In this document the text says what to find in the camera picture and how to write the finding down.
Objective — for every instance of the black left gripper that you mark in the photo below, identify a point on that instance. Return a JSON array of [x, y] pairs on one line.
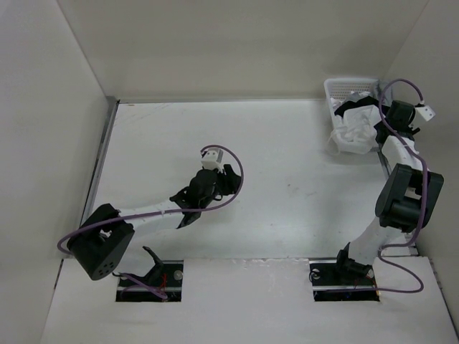
[[230, 180]]

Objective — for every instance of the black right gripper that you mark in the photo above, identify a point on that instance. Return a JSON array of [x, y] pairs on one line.
[[411, 130]]

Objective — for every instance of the white tank top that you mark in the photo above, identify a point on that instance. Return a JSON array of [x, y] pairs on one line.
[[356, 144]]

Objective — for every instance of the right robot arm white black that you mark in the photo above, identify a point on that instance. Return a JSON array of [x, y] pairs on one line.
[[408, 197]]

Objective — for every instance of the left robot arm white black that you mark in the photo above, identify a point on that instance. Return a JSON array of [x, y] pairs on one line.
[[101, 243]]

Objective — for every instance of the black tank top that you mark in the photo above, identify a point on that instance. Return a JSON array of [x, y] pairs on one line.
[[353, 104]]

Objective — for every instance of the grey garment in basket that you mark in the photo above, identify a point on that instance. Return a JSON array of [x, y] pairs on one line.
[[374, 92]]

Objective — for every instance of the white plastic laundry basket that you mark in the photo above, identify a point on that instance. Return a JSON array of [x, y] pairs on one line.
[[337, 89]]

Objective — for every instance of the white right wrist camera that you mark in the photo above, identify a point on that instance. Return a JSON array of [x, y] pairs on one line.
[[423, 114]]

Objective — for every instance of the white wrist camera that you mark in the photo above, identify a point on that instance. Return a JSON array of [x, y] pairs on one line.
[[423, 114], [212, 159]]

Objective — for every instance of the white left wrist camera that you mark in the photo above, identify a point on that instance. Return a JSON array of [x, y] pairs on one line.
[[212, 159]]

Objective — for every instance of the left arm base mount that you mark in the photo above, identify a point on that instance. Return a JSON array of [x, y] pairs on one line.
[[162, 283]]

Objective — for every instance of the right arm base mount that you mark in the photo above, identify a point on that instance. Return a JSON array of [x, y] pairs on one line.
[[330, 285]]

